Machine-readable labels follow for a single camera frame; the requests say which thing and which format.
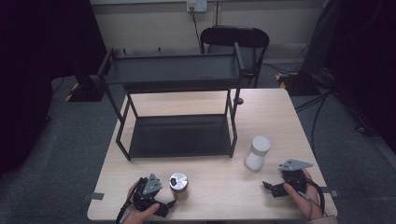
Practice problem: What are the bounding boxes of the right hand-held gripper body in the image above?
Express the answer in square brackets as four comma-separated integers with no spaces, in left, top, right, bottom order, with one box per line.
[278,158,314,192]

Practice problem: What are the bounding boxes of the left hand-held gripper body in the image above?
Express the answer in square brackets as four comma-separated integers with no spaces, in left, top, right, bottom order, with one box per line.
[133,173,163,213]

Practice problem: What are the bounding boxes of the glass jar with metal lid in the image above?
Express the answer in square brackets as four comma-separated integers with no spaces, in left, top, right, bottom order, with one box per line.
[168,172,190,201]

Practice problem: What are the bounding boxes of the white hourglass-shaped container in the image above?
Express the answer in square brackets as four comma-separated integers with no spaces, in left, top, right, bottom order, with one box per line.
[244,135,272,172]

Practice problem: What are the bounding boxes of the black metal two-tier rack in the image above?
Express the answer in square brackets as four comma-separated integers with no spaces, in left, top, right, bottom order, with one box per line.
[97,41,246,161]

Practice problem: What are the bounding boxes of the person's left hand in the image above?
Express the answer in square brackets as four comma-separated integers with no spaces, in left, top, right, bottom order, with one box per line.
[122,181,162,224]

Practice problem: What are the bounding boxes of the person's right hand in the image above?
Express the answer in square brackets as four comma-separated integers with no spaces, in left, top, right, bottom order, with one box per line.
[283,169,325,220]

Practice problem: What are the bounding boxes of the grey tape piece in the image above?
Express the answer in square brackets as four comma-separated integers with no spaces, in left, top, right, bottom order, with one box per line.
[320,186,340,198]
[83,191,106,202]

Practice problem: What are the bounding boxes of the black stand base yellow stripes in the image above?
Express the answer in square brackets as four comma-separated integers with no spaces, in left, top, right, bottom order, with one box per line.
[64,74,107,103]
[275,71,321,97]

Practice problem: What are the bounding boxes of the black curtain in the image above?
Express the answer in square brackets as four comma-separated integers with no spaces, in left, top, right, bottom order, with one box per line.
[300,0,396,154]
[0,0,107,176]

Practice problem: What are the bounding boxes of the black chair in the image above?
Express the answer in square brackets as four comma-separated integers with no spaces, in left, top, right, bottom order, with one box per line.
[199,25,271,89]

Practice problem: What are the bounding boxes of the left hand-held gripper cable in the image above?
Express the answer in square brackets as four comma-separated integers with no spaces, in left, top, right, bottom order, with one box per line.
[115,183,142,224]

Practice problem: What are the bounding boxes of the hand-held gripper cable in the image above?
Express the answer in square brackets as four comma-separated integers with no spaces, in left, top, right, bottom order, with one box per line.
[306,178,327,217]
[115,183,142,224]

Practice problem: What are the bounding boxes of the right hand-held gripper cable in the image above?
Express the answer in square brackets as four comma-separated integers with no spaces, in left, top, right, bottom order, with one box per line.
[306,178,327,217]

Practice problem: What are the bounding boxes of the black floor cable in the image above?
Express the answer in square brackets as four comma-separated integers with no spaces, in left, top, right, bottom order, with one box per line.
[293,90,332,157]

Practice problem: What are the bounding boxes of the black power cable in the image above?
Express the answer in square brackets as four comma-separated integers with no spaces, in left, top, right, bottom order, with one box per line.
[190,7,204,53]

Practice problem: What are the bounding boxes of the beige wall conduit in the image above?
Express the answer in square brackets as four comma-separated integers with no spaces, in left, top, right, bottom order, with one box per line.
[214,0,222,27]

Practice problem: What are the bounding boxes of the white wall socket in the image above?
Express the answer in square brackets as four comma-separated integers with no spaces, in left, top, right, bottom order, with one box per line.
[186,0,208,13]

